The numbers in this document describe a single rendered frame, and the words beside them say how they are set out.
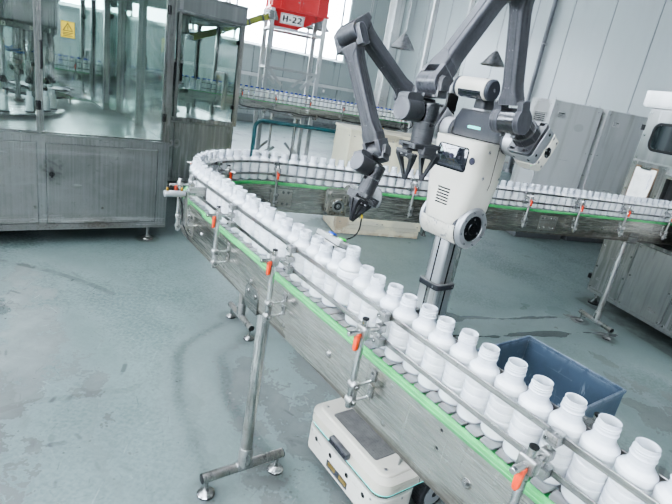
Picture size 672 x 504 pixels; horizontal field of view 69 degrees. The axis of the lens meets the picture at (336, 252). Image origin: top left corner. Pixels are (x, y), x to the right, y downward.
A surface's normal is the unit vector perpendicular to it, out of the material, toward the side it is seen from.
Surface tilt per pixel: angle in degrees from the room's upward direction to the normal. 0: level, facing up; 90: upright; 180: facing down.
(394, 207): 90
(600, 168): 90
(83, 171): 90
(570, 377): 90
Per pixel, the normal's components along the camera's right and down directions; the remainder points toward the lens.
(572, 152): 0.28, 0.36
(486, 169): 0.55, 0.36
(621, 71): -0.81, 0.05
